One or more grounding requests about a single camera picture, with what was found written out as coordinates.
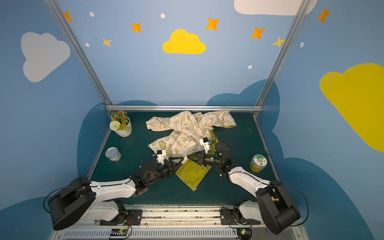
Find right small circuit board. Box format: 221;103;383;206
236;229;252;240

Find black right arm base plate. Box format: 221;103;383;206
220;207;261;226

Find aluminium back frame rail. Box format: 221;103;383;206
106;105;263;112

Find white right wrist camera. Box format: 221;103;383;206
200;138;212;154

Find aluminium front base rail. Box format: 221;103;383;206
50;205;309;240

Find green labelled pineapple can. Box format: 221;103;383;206
250;154;268;173

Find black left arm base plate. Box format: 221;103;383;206
100;210;143;226

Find left small circuit board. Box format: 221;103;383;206
109;229;128;240

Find potted flowers in white pot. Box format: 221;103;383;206
108;110;132;138

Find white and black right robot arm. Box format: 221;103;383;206
187;143;301;235

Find aluminium right frame post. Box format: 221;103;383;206
255;0;311;112

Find cream green printed jacket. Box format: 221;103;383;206
146;111;237;191

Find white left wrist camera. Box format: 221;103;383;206
155;150;167;165

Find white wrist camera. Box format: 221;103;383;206
200;138;212;154
155;150;167;165

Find aluminium frame post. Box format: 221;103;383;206
255;0;311;112
45;0;113;106

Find silver tin can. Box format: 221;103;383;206
105;147;121;162

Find aluminium left frame post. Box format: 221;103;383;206
45;0;113;106

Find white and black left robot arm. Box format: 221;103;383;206
48;157;183;231

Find small circuit board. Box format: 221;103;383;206
236;229;252;240
109;229;128;240

